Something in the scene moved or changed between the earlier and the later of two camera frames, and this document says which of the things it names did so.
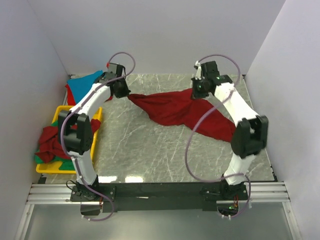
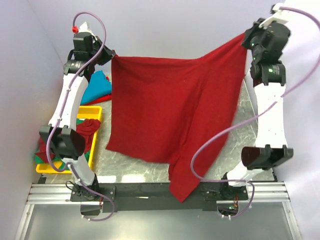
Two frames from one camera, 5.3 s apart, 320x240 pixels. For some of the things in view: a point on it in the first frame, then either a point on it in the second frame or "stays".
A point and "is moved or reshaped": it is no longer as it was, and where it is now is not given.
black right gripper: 194,95 -> 250,32
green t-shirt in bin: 67,164 stays
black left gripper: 125,93 -> 108,55
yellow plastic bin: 53,167 stays
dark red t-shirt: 181,108 is moved or reshaped
